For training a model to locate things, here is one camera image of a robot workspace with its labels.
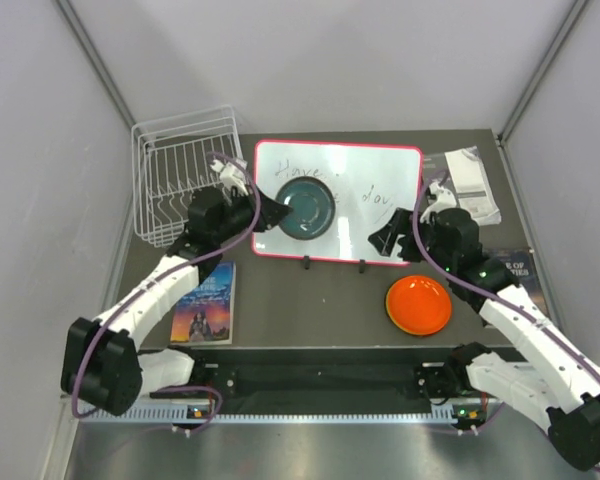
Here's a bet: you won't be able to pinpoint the dark teal plate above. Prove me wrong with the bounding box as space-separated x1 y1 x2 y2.
275 176 336 241

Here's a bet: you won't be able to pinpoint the orange plate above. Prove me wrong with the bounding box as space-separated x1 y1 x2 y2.
385 275 452 337

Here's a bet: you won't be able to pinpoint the lime green plate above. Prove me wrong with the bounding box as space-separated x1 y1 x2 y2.
385 289 452 336

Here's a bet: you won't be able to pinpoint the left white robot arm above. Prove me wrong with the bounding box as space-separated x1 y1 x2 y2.
61 187 292 418

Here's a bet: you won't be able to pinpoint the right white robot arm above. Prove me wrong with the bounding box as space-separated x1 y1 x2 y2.
368 207 600 471

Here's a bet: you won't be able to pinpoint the pink framed whiteboard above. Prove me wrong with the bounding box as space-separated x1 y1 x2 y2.
252 139 423 265

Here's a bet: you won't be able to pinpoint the bagged white manual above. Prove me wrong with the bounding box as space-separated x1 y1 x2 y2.
422 146 502 226

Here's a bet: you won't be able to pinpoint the Tale of Two Cities book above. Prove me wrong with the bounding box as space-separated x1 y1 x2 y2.
486 247 551 317

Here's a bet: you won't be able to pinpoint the Jane Eyre book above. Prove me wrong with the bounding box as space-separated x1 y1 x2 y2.
170 261 236 346

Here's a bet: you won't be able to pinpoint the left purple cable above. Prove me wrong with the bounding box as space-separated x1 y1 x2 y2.
69 152 261 419

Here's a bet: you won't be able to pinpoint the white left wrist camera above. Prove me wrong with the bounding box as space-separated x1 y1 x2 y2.
219 162 249 195

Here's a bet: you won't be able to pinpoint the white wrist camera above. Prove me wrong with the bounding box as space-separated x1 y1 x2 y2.
219 162 249 195
426 180 457 214

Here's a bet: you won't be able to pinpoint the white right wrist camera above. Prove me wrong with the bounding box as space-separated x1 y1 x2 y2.
426 180 457 214

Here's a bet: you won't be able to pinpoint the white wire dish rack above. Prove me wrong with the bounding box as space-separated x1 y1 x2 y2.
131 105 242 248

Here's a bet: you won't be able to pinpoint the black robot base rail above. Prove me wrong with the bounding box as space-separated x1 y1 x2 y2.
148 344 531 404

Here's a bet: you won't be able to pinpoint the grey slotted cable duct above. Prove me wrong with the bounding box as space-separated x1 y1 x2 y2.
84 400 486 425

